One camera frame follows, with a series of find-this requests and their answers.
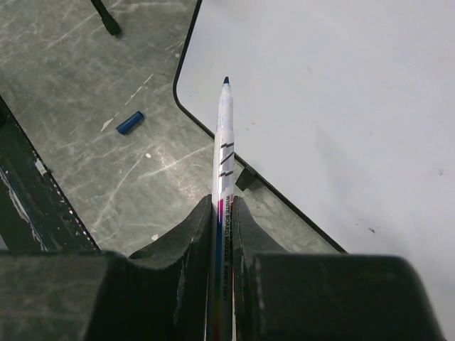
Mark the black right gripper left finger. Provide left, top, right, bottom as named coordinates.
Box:
left=1, top=196, right=212, bottom=340

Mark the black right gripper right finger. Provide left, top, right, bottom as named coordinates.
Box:
left=232, top=197, right=444, bottom=340

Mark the white whiteboard marker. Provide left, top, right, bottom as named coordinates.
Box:
left=206, top=77, right=235, bottom=340

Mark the blue marker cap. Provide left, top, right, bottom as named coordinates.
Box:
left=116, top=111, right=145, bottom=136

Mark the white whiteboard with black frame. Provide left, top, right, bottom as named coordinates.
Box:
left=172, top=0, right=455, bottom=254

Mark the black perforated music stand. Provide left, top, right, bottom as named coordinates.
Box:
left=90, top=0, right=121, bottom=36

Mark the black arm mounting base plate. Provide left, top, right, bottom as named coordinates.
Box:
left=1, top=100, right=99, bottom=251

